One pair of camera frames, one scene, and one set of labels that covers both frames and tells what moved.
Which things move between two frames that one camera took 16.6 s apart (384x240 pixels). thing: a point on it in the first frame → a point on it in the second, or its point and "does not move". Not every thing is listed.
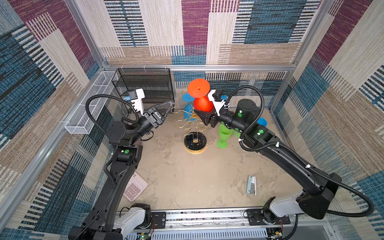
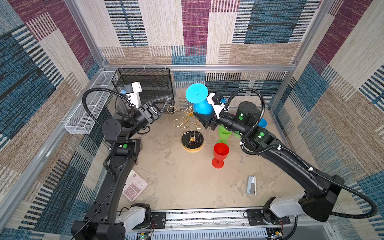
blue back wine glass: [188, 113] → [197, 93]
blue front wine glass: [261, 121] does not move
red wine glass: [199, 88] → [221, 151]
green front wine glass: [236, 134] does not move
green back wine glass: [225, 134] does not move
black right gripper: [207, 118] does not move
